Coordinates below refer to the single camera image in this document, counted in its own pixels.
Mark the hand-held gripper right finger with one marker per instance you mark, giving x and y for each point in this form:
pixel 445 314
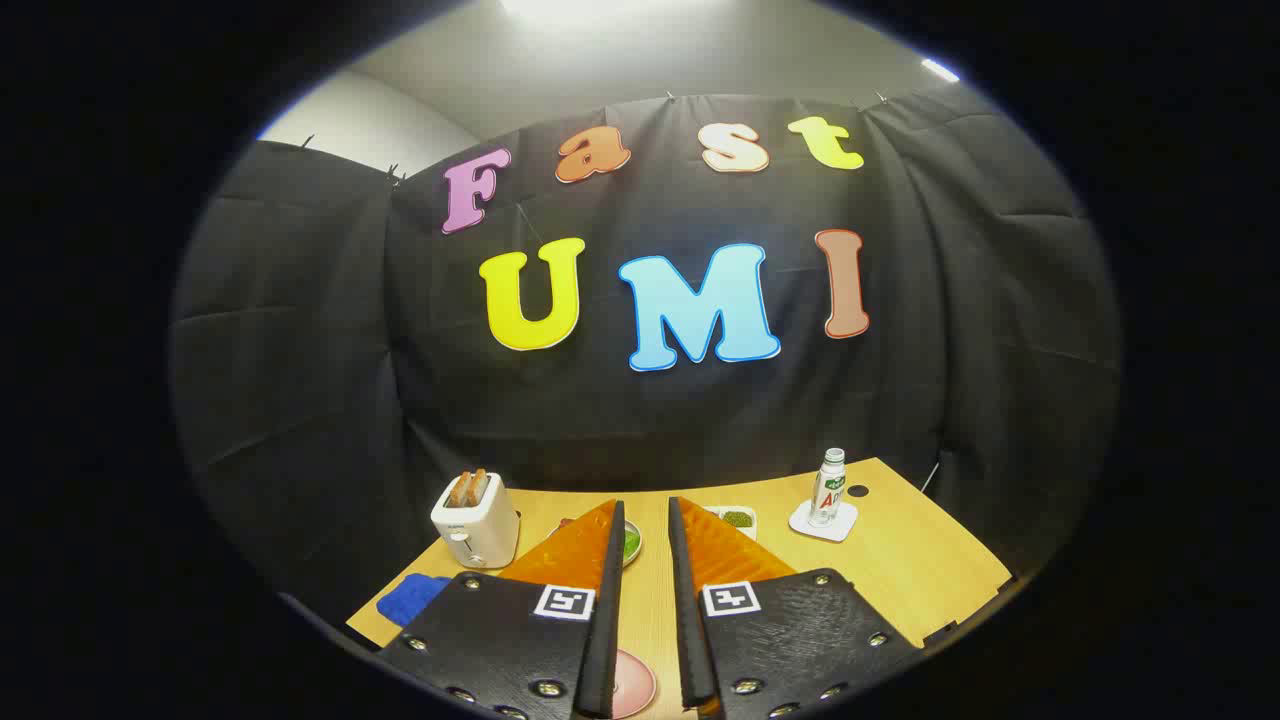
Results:
pixel 690 620

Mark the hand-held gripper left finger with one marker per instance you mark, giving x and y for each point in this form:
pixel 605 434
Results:
pixel 600 620

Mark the pink plate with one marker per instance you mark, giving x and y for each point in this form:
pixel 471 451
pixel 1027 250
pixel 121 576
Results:
pixel 634 685

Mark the bowl of meat and vegetables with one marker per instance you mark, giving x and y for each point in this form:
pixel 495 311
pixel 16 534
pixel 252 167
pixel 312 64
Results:
pixel 632 545

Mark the white divided bean tray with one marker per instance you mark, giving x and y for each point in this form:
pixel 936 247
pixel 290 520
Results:
pixel 738 519

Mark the white toaster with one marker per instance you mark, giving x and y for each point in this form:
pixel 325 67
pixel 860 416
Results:
pixel 480 530

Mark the white square coaster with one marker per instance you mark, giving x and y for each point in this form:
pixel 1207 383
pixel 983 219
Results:
pixel 838 525

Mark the toast slice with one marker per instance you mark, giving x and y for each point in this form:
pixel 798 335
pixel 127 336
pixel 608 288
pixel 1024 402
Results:
pixel 459 490
pixel 479 486

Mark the white bottle with green label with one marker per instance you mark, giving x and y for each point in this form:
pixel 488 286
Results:
pixel 827 495

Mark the blue cloth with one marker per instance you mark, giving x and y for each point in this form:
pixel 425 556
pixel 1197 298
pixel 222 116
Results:
pixel 410 598

